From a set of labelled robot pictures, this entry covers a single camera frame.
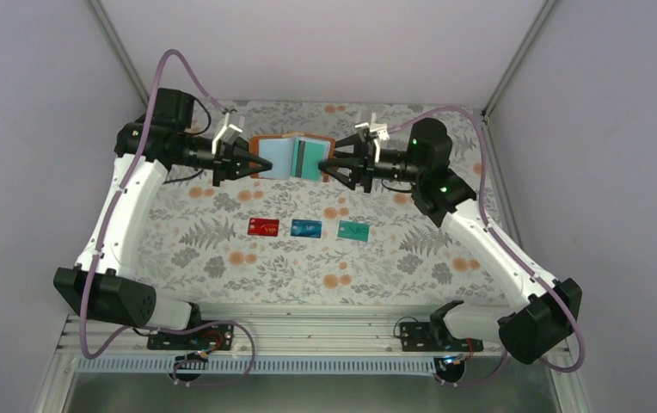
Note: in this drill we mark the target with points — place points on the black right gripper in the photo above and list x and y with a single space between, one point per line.
367 165

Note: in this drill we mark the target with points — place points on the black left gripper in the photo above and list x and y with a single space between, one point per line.
222 161

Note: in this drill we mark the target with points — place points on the teal card with black stripe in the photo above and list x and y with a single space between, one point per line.
308 153

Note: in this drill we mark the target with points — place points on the brown leather card holder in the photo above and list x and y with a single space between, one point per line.
279 150

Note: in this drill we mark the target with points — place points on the red VIP credit card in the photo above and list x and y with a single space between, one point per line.
263 227

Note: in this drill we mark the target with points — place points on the teal credit card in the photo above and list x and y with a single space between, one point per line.
353 231

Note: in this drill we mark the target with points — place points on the blue credit card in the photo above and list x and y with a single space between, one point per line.
306 228

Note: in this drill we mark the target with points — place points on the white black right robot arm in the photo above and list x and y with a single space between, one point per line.
541 311

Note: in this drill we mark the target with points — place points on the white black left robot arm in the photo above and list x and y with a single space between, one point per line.
100 285

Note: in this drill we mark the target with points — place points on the floral patterned table mat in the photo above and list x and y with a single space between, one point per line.
195 246

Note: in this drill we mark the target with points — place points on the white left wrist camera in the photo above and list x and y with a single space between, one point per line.
229 129

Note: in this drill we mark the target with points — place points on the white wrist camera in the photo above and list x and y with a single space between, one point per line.
229 129
375 132

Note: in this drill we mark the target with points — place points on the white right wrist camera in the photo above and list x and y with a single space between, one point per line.
375 132

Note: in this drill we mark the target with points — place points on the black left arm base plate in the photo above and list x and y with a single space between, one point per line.
217 337

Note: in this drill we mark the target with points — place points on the aluminium rail frame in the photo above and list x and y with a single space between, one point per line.
342 330

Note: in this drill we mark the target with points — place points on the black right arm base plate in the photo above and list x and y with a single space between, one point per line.
416 337

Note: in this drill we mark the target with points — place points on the grey slotted cable duct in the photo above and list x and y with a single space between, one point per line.
226 364

